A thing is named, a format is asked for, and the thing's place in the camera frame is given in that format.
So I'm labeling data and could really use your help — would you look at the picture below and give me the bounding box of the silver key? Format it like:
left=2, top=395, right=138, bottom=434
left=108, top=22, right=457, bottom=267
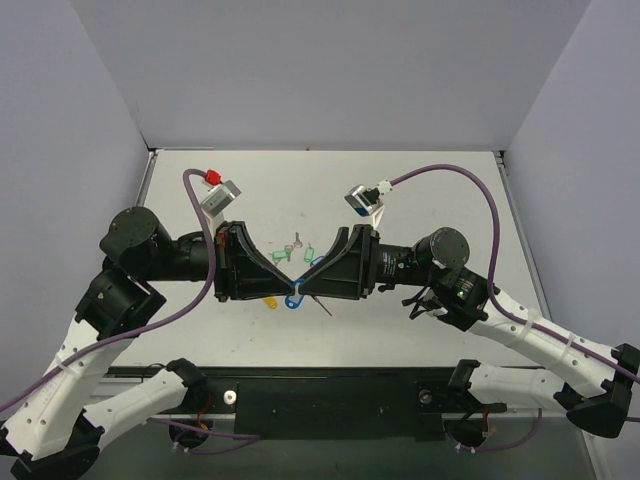
left=293, top=232, right=303, bottom=248
left=311, top=295, right=333, bottom=317

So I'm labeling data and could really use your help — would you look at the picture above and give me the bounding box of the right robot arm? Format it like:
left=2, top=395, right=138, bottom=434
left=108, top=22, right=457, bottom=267
left=298, top=225, right=639, bottom=438

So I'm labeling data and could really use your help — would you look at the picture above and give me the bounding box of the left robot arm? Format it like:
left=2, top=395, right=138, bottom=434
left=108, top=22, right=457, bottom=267
left=1, top=207, right=294, bottom=479

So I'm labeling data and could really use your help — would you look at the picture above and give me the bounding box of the yellow key tag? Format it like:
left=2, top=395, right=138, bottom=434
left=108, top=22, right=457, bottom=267
left=263, top=297, right=278, bottom=309

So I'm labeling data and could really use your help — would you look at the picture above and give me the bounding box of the green key tag with key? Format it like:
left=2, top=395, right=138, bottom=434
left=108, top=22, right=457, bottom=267
left=269, top=244, right=295, bottom=267

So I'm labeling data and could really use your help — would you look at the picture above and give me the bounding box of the small green key tag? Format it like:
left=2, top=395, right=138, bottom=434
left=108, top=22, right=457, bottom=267
left=304, top=243, right=315, bottom=264

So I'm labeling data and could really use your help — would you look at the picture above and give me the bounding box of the silver key top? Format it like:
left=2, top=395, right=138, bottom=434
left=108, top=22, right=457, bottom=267
left=293, top=232, right=303, bottom=248

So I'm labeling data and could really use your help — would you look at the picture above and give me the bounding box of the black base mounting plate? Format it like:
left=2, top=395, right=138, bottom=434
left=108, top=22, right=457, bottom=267
left=173, top=367, right=487, bottom=441

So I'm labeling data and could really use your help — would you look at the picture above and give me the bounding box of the blue key tag with ring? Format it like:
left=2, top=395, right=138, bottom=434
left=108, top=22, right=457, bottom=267
left=309, top=255, right=324, bottom=268

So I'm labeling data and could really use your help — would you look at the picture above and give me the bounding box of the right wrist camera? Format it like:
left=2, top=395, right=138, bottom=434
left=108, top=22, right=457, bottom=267
left=344, top=184, right=384, bottom=217

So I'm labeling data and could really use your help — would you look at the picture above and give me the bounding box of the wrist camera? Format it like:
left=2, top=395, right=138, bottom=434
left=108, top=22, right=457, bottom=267
left=344, top=184, right=384, bottom=217
left=200, top=180, right=241, bottom=218

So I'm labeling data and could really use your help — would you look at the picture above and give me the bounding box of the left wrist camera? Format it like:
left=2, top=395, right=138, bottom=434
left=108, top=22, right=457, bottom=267
left=200, top=180, right=241, bottom=218

